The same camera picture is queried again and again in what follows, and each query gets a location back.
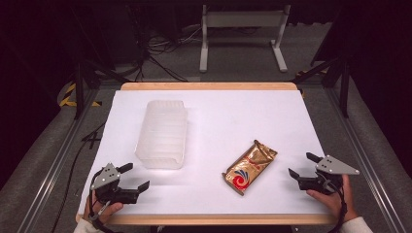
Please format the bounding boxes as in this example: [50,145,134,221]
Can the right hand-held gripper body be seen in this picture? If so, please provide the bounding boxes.
[296,154,361,196]

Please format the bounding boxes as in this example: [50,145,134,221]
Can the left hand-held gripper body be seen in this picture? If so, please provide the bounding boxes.
[90,162,140,206]

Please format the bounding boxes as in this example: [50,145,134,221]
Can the gold foil snack packet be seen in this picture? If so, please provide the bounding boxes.
[222,139,279,197]

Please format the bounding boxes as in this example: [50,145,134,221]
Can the translucent plastic container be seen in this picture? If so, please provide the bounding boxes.
[134,99,189,170]

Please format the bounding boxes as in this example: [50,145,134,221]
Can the person's left hand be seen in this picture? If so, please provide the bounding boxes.
[83,190,124,225]

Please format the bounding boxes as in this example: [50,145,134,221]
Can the person's right hand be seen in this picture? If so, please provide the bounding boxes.
[305,174,359,222]

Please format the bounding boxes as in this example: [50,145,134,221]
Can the black tripod stand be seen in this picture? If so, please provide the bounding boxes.
[291,56,352,119]
[72,59,130,120]

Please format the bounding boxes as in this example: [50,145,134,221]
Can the white table cover sheet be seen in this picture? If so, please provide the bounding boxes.
[78,89,331,216]

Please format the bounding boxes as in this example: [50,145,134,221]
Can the yellow black hazard tape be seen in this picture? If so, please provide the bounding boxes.
[58,82,103,109]

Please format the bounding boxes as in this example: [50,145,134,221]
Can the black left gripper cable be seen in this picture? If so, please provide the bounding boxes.
[87,169,124,233]

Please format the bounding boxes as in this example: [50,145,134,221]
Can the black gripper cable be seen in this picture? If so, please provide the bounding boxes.
[87,169,124,233]
[324,181,349,233]

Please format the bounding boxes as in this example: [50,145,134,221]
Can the aluminium floor rail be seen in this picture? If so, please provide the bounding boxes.
[325,86,410,233]
[16,88,100,233]

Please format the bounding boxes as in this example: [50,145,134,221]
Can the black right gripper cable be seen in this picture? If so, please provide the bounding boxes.
[324,181,349,233]

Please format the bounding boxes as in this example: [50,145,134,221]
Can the black floor cable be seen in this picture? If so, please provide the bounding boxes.
[50,120,108,233]

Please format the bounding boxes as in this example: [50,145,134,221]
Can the bundle of floor cables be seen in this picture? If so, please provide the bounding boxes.
[129,23,203,83]

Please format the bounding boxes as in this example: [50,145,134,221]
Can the white metal frame stand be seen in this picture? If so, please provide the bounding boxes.
[198,4,292,74]

